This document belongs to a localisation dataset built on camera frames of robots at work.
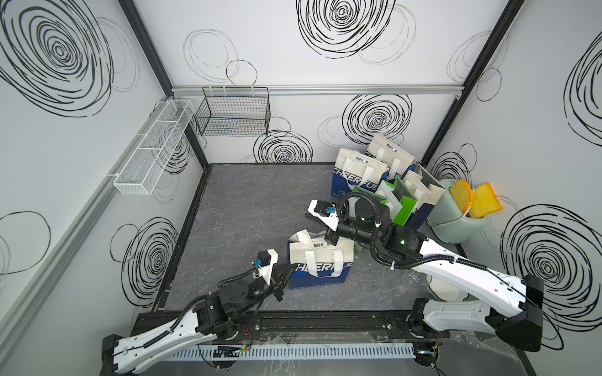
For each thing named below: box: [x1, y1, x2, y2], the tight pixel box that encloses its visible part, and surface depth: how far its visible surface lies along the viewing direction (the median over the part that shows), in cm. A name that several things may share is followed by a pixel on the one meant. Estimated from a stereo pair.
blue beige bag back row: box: [366, 133, 416, 179], surface depth 95 cm
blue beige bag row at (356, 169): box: [330, 148, 390, 198], surface depth 92 cm
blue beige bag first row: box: [286, 228, 355, 290], surface depth 69 cm
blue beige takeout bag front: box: [402, 163, 447, 230], surface depth 80 cm
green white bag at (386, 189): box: [352, 179, 403, 214], surface depth 77 cm
